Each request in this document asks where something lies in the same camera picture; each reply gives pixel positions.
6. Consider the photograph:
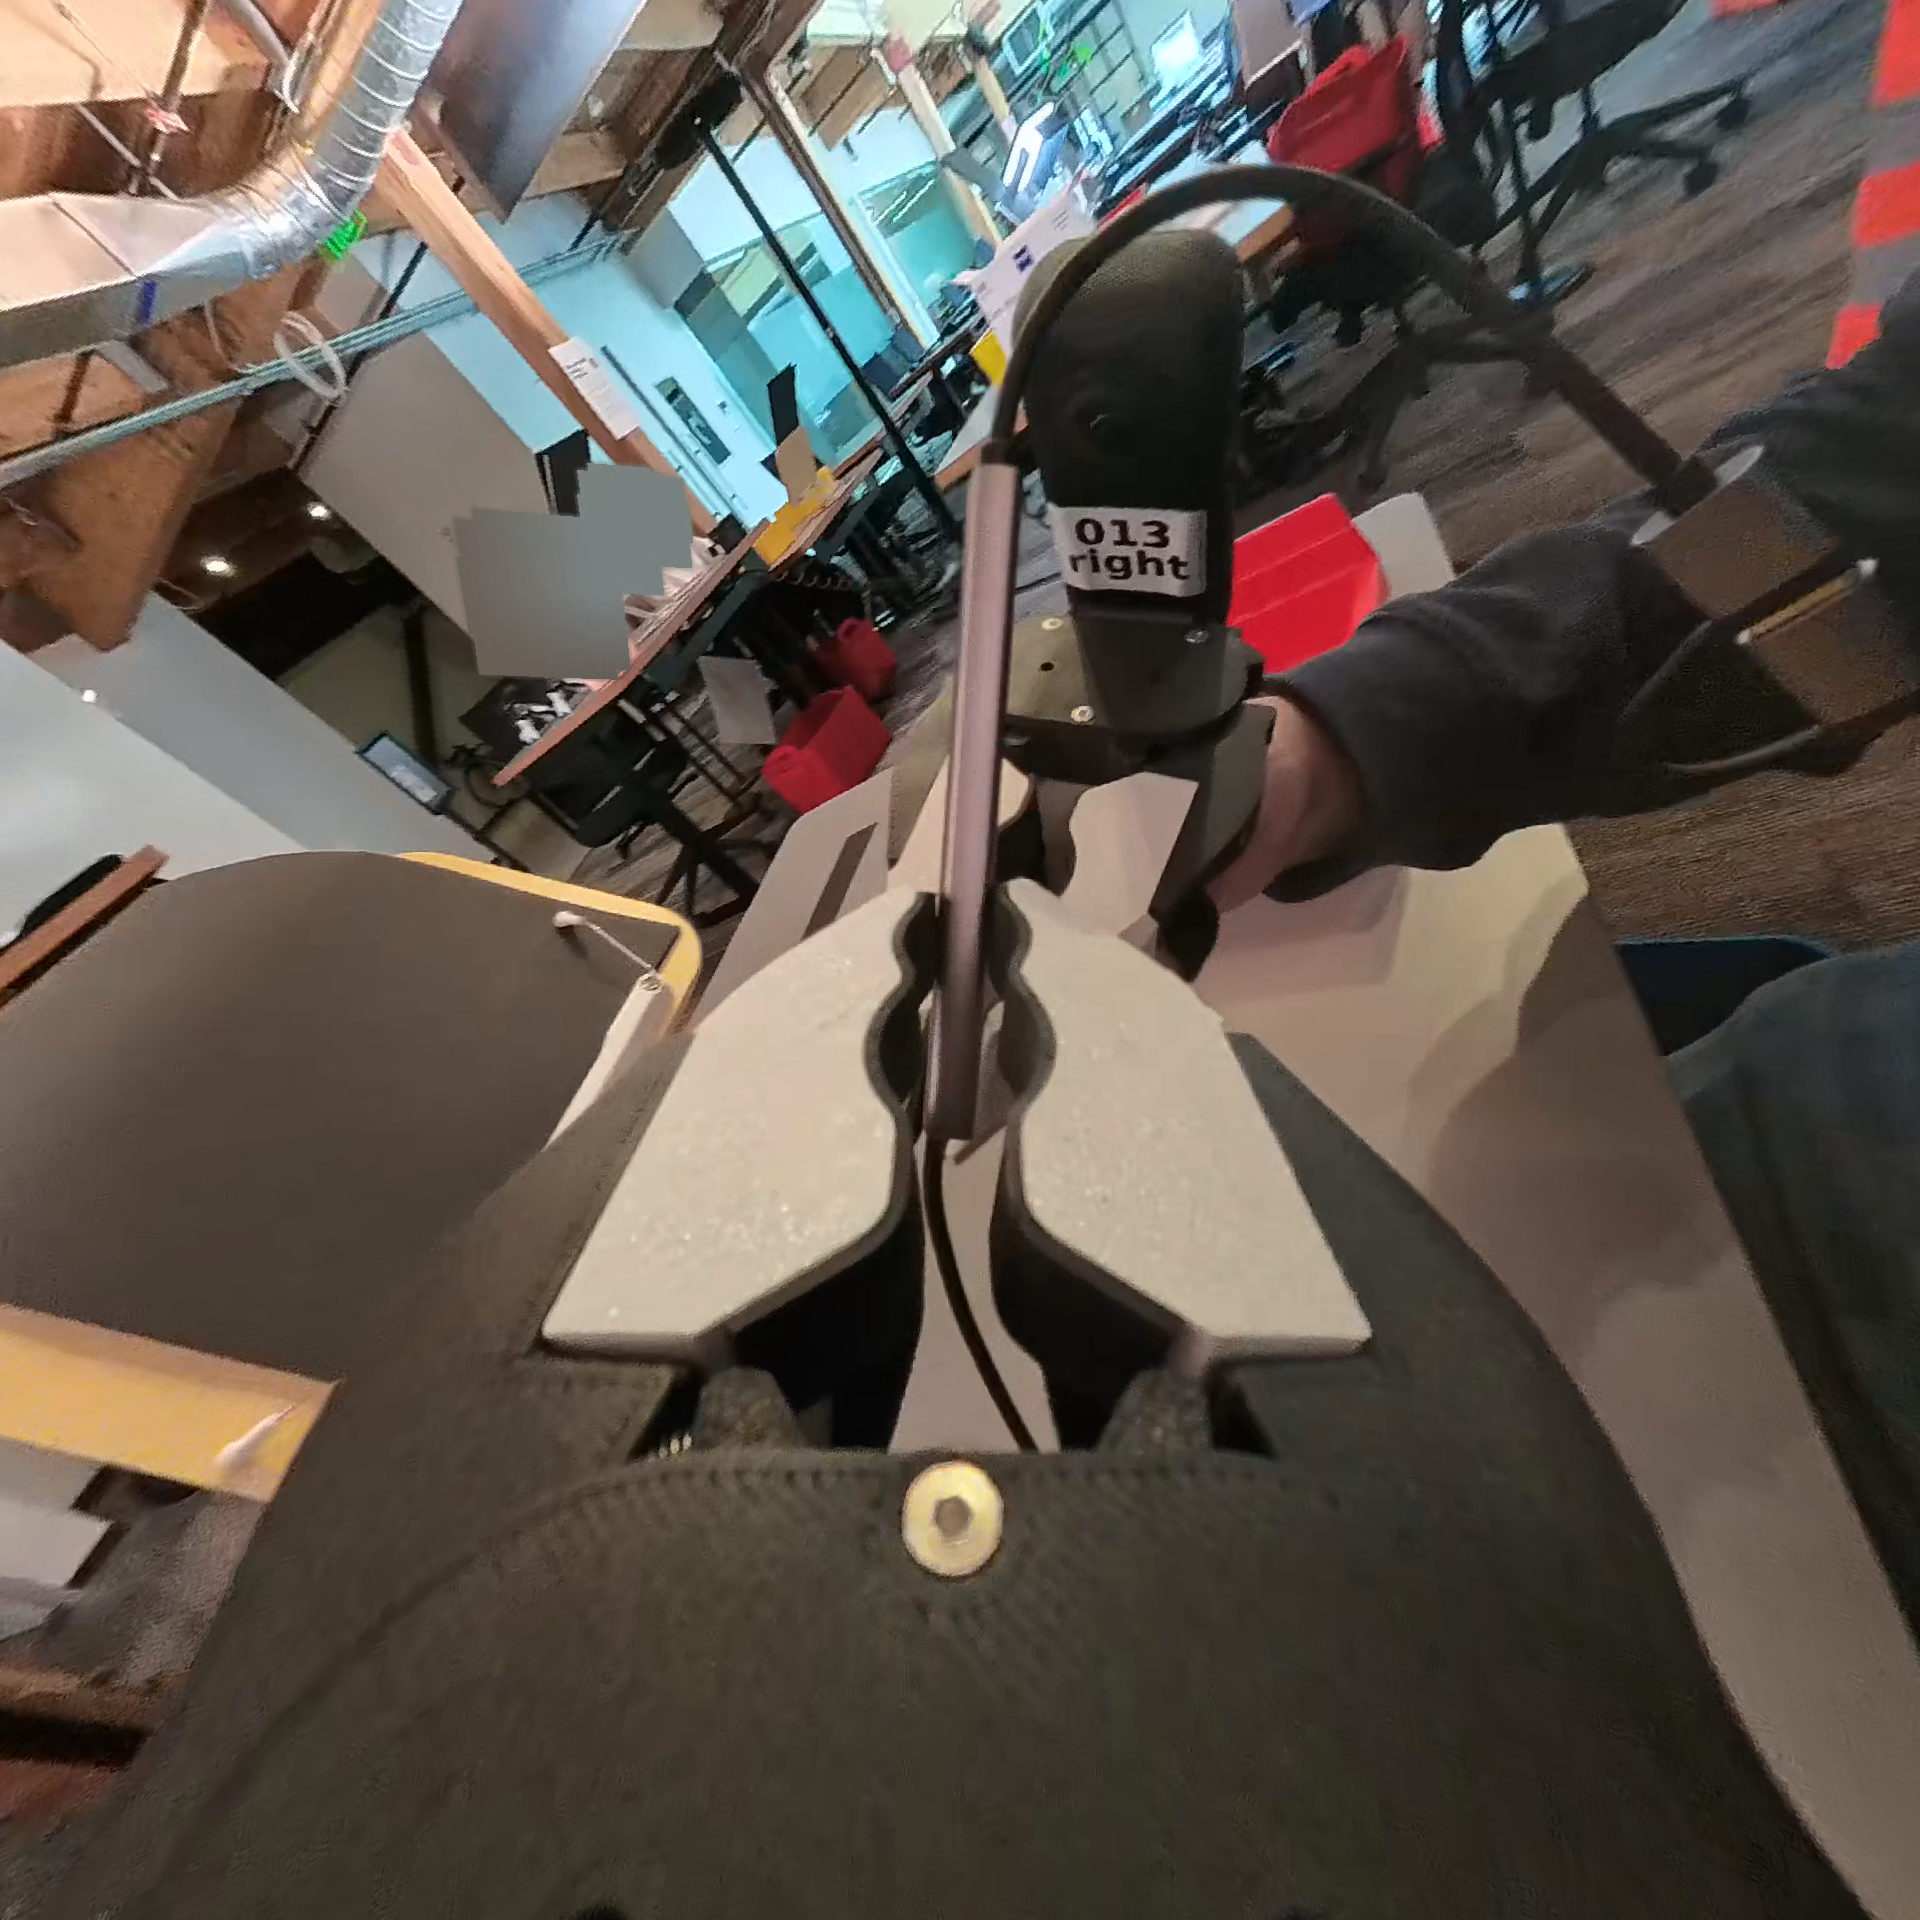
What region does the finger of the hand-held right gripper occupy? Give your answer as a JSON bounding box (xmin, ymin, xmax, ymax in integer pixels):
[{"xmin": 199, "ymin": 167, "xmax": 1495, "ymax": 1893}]
[
  {"xmin": 1016, "ymin": 766, "xmax": 1209, "ymax": 945},
  {"xmin": 890, "ymin": 727, "xmax": 960, "ymax": 909}
]

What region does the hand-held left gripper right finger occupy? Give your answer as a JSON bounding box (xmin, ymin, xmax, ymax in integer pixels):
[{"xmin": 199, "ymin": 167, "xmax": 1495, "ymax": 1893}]
[{"xmin": 992, "ymin": 881, "xmax": 1384, "ymax": 1403}]

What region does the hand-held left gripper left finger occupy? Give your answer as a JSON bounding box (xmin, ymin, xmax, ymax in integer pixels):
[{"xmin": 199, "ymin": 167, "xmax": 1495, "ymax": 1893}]
[{"xmin": 542, "ymin": 888, "xmax": 932, "ymax": 1406}]

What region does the grey usb hub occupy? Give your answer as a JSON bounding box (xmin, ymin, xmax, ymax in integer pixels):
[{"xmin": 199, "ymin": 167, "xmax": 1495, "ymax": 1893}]
[{"xmin": 919, "ymin": 447, "xmax": 1030, "ymax": 1149}]

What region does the red plastic bin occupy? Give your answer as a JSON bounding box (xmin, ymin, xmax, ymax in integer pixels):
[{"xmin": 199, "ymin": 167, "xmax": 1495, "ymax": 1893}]
[{"xmin": 1226, "ymin": 497, "xmax": 1387, "ymax": 681}]

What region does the person's right hand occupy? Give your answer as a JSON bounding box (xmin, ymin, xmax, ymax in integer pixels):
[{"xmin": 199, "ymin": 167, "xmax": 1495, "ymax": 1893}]
[{"xmin": 1216, "ymin": 698, "xmax": 1377, "ymax": 909}]

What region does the red storage box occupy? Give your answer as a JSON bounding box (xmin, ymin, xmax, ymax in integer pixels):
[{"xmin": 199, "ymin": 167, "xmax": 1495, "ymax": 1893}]
[
  {"xmin": 759, "ymin": 690, "xmax": 896, "ymax": 819},
  {"xmin": 812, "ymin": 615, "xmax": 908, "ymax": 706}
]

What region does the wooden topped desk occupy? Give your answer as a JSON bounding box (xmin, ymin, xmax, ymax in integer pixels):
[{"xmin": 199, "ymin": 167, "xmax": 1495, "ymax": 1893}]
[{"xmin": 489, "ymin": 437, "xmax": 999, "ymax": 789}]

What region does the white tablet stand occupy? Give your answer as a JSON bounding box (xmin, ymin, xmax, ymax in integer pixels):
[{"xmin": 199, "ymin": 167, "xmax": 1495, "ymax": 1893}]
[{"xmin": 0, "ymin": 851, "xmax": 711, "ymax": 1502}]

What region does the white board panel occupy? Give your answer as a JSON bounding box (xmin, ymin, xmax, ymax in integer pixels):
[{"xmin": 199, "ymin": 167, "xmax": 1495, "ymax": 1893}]
[{"xmin": 296, "ymin": 325, "xmax": 711, "ymax": 685}]

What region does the black office chair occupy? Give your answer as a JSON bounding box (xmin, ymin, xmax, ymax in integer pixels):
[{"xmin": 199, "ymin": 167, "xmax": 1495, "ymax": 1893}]
[{"xmin": 1436, "ymin": 0, "xmax": 1758, "ymax": 303}]

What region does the person's jeans leg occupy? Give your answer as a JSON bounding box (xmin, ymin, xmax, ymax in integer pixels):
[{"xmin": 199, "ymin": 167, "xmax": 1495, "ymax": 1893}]
[{"xmin": 1622, "ymin": 939, "xmax": 1920, "ymax": 1682}]

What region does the orange traffic cone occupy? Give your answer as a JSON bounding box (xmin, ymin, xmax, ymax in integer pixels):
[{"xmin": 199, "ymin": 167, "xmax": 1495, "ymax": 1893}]
[{"xmin": 1825, "ymin": 0, "xmax": 1920, "ymax": 371}]

